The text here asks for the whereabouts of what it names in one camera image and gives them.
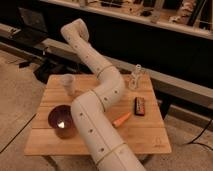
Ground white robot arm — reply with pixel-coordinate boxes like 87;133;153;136
61;19;146;171

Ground clear glass bottle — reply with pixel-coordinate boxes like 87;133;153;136
128;64;144;90

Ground dark chocolate bar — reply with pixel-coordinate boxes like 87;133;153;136
134;97;145;116

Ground orange carrot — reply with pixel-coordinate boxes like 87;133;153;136
112;112;131;128

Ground wooden table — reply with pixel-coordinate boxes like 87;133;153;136
24;74;171;156

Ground black laptop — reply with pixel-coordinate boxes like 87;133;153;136
12;7;48;47

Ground long wooden shelf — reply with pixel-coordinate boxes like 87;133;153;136
40;0;213;40

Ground black cable on floor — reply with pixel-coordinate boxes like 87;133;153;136
182;116;213;152

